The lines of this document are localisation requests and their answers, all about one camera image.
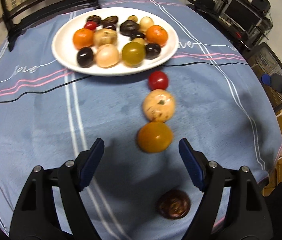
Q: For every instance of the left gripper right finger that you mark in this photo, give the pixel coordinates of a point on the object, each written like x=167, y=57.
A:
x=247, y=215

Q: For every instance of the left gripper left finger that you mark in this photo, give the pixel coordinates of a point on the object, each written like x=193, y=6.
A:
x=35, y=215

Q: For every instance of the dark brown mangosteen front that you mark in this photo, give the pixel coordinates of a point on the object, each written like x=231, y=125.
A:
x=174, y=204

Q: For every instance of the yellow orange tomato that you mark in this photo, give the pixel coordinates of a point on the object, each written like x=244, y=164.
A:
x=154, y=137

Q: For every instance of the beige oblong fruit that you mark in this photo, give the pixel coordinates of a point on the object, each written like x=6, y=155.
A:
x=159, y=105

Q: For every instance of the red cherry tomato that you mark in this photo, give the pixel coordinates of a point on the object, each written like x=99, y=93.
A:
x=91, y=25
x=158, y=80

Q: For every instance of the dark plum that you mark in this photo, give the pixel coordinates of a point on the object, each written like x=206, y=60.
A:
x=110, y=26
x=152, y=51
x=85, y=57

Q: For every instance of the orange tangerine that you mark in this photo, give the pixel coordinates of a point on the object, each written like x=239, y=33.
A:
x=157, y=34
x=83, y=38

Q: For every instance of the small olive yellow fruit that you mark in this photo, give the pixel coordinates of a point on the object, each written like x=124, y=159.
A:
x=139, y=41

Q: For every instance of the pale cream round fruit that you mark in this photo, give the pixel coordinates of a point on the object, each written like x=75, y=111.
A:
x=145, y=23

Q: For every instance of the green yellow round fruit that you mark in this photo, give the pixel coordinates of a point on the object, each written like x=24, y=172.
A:
x=133, y=54

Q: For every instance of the small dark plum isolated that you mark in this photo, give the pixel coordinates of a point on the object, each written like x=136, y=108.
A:
x=137, y=34

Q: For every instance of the small tan yellow fruit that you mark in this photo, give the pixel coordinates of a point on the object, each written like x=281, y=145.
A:
x=133, y=18

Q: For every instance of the large dark mangosteen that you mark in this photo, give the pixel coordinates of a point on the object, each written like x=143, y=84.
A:
x=128, y=27

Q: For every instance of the beige striped round fruit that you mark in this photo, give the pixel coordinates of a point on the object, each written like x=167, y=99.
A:
x=107, y=56

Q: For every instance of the dark brown speckled mangosteen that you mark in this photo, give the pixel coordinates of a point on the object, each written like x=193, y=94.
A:
x=110, y=20

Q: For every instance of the large tan round fruit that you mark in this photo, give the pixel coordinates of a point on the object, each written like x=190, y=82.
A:
x=105, y=36

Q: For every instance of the computer monitor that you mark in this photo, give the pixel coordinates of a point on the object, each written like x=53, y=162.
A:
x=241, y=15

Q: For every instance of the black speaker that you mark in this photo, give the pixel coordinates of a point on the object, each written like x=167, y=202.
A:
x=262, y=6

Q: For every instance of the blue striped tablecloth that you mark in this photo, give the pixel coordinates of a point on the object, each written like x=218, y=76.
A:
x=49, y=114

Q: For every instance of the black hat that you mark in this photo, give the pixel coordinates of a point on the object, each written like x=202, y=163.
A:
x=202, y=5

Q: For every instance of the round painted screen on stand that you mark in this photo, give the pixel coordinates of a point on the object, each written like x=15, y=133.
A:
x=15, y=30

